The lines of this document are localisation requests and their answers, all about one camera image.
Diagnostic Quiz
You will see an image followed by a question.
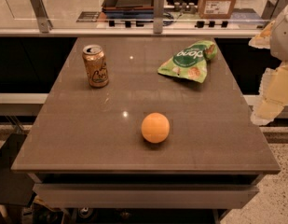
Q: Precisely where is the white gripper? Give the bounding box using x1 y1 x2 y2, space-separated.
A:
249 5 288 126

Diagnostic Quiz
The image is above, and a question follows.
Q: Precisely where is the orange fruit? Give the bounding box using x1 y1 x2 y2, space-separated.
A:
141 113 170 144

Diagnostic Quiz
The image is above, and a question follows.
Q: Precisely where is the orange soda can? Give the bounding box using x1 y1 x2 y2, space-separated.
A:
82 44 109 88

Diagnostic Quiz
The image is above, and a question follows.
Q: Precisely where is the green snack bag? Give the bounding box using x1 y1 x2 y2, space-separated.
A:
158 40 217 83

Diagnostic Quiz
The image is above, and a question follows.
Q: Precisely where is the cardboard box with label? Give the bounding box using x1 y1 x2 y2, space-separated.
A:
198 0 236 19

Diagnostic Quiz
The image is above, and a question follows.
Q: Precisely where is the right metal glass bracket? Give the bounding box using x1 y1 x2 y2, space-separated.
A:
261 0 288 21

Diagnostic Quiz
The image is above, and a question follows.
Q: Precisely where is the metal glass bracket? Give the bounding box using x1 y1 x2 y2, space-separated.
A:
261 0 288 21
153 0 164 34
30 0 52 34

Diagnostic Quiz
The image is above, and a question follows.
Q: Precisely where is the middle metal glass bracket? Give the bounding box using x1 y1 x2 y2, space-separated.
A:
153 0 164 34

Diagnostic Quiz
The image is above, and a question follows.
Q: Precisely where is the left metal glass bracket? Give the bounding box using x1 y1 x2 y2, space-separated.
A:
30 0 52 34

